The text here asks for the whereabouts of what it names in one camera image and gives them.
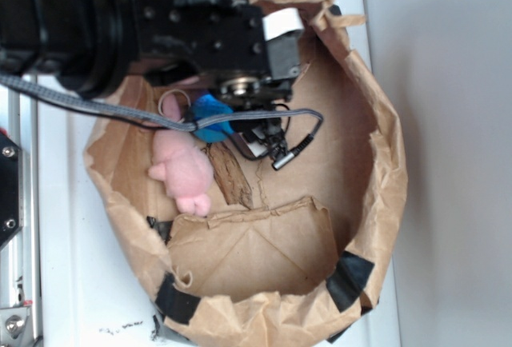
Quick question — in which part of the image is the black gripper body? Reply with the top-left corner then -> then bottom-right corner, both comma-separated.
127,0 -> 299,110

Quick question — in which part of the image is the blue textured ball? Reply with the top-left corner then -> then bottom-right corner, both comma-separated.
190,94 -> 234,143

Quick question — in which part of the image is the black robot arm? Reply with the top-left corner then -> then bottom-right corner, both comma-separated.
1,0 -> 300,108

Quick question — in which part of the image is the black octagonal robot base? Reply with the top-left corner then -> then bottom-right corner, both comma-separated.
0,131 -> 22,249

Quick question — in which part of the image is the pink plush pig toy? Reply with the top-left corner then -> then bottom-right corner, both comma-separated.
148,94 -> 213,217

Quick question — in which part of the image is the brown wood piece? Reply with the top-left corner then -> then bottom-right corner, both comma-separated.
206,142 -> 254,209

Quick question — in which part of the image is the brown paper bag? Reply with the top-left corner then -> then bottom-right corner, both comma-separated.
84,0 -> 407,346

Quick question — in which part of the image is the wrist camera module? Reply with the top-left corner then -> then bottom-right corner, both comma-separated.
229,103 -> 324,171

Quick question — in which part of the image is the grey braided cable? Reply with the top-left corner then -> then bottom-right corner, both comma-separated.
0,74 -> 324,140

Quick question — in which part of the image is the aluminium rail with bracket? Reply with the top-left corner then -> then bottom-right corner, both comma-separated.
1,86 -> 43,346

